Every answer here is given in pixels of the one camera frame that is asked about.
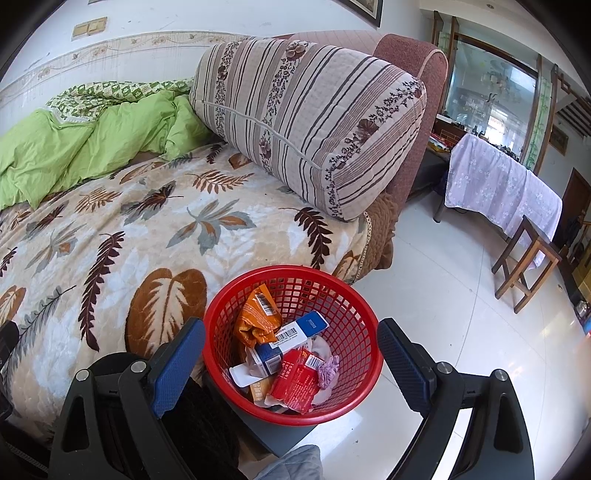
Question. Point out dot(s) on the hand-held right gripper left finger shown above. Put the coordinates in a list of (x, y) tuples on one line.
[(178, 364)]

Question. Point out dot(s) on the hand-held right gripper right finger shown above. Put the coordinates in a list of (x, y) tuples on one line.
[(406, 369)]

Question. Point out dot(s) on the purple paper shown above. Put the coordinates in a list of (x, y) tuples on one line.
[(328, 371)]

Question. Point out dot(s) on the orange medicine box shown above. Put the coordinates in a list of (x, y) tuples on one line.
[(259, 392)]

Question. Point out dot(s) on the orange snack wrapper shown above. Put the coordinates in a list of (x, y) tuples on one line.
[(256, 318)]

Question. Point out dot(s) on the red and white packet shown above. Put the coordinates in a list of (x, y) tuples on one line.
[(293, 385)]

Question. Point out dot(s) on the red plastic mesh basket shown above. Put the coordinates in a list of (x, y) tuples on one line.
[(302, 417)]

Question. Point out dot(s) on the white box with blue end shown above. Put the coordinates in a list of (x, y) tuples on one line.
[(295, 331)]

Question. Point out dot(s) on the black knit cloth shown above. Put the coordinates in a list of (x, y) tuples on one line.
[(207, 434)]

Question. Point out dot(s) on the dark grey stool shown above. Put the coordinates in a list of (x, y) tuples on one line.
[(277, 438)]

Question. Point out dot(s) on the brown fringed cloth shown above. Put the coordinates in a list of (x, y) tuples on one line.
[(381, 230)]

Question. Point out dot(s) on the grey quilted clothing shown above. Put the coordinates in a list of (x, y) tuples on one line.
[(295, 466)]

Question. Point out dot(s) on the leaf print blanket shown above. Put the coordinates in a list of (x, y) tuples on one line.
[(138, 221)]

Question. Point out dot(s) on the wooden stool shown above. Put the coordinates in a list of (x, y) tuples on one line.
[(531, 235)]

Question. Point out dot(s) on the dark side table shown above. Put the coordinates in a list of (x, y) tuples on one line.
[(429, 170)]

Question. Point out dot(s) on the lilac floral tablecloth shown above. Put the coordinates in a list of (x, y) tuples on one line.
[(498, 184)]

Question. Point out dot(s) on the green quilt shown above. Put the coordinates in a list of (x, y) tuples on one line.
[(92, 138)]

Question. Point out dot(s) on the wooden door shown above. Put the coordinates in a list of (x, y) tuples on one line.
[(579, 198)]

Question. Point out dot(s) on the striped floral cushion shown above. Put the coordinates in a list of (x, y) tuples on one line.
[(314, 120)]

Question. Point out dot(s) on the wooden framed mirror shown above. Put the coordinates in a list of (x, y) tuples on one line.
[(489, 92)]

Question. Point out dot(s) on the small framed wall picture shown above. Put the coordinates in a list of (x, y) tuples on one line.
[(560, 138)]

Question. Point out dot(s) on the brass wall switch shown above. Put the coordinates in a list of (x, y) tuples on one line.
[(97, 25), (79, 30)]

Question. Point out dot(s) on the large framed wall picture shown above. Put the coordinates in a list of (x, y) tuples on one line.
[(364, 7)]

